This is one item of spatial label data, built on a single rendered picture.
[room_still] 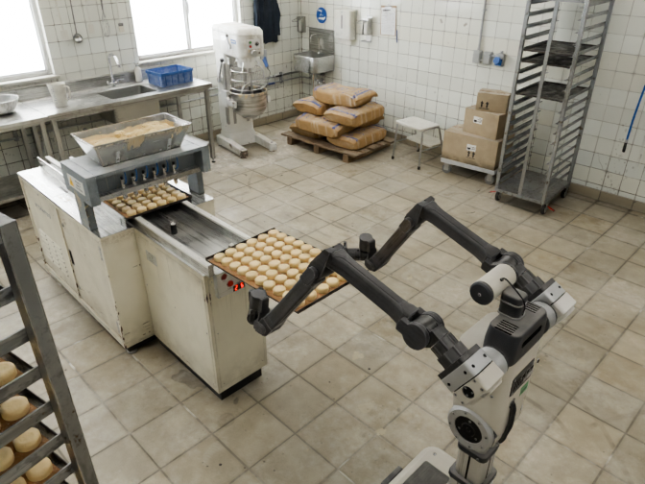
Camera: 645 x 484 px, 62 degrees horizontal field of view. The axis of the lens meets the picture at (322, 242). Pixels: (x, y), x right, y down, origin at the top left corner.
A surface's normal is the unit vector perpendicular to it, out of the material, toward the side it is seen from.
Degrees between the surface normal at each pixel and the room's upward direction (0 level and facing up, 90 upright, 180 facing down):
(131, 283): 90
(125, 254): 90
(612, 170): 90
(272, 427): 0
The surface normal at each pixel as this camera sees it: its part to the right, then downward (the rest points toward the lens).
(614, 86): -0.71, 0.35
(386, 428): 0.00, -0.87
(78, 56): 0.71, 0.35
